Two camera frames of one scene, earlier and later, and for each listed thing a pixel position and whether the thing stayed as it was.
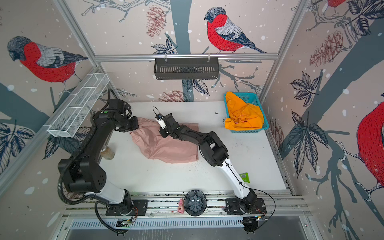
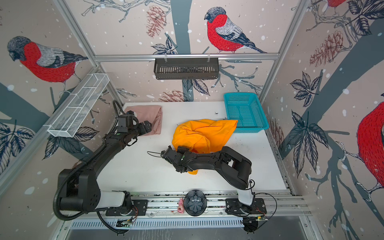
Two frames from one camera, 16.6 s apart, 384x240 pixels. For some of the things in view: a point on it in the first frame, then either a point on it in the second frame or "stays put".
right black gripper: (165, 132) to (183, 149)
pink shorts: (164, 150) to (152, 114)
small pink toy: (181, 208) stays put
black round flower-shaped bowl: (195, 203) stays put
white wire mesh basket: (66, 123) stays put
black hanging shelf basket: (186, 68) stays put
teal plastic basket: (245, 113) stays put
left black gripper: (135, 124) to (143, 130)
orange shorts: (242, 116) to (203, 136)
